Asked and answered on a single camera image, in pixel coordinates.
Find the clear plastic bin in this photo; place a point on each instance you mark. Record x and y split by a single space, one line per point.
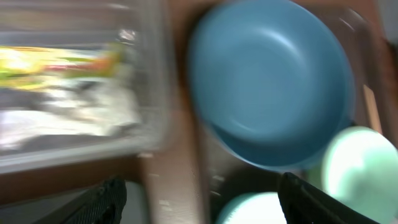
146 68

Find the white tissue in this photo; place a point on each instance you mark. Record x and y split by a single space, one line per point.
89 107

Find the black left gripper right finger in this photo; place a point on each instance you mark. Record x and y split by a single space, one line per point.
302 203

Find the wooden chopstick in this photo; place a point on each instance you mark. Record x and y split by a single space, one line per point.
371 106

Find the black plastic bin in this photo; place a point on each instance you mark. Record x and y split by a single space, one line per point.
134 211

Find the grey dishwasher rack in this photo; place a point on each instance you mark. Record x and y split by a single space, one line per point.
388 13

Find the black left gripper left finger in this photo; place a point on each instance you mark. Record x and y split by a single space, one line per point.
102 204

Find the dark brown serving tray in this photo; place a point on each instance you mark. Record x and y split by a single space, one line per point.
226 177

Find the small bowl of rice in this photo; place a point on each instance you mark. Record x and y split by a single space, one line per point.
253 208

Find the dark blue bowl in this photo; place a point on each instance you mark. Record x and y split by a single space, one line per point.
270 81

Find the green yellow snack wrapper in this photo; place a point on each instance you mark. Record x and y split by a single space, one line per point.
36 68

